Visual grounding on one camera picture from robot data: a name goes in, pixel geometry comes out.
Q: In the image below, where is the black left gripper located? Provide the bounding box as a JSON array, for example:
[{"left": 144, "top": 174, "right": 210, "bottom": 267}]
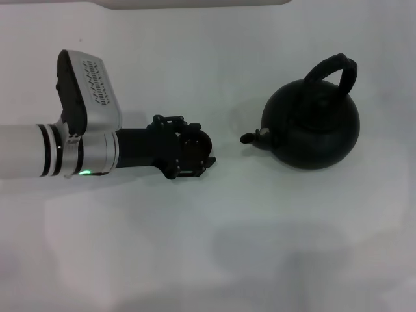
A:
[{"left": 115, "top": 114, "right": 217, "bottom": 180}]

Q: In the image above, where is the small dark teacup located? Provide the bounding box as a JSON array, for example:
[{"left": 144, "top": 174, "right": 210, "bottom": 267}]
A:
[{"left": 179, "top": 131, "right": 213, "bottom": 163}]

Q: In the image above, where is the black round teapot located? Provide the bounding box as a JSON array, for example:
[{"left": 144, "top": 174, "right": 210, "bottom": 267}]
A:
[{"left": 239, "top": 52, "right": 361, "bottom": 170}]

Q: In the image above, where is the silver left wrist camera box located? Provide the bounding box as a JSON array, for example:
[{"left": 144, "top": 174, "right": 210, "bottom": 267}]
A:
[{"left": 55, "top": 49, "right": 123, "bottom": 137}]

